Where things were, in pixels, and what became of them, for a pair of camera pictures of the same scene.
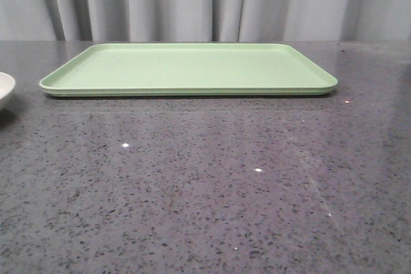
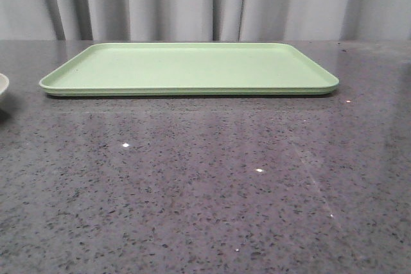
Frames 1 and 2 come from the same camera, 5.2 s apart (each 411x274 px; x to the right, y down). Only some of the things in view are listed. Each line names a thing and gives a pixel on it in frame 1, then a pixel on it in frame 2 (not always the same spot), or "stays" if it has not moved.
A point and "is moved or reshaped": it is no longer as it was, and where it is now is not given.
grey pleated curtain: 205,3 stays
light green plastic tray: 197,69 stays
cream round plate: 7,85 is moved or reshaped
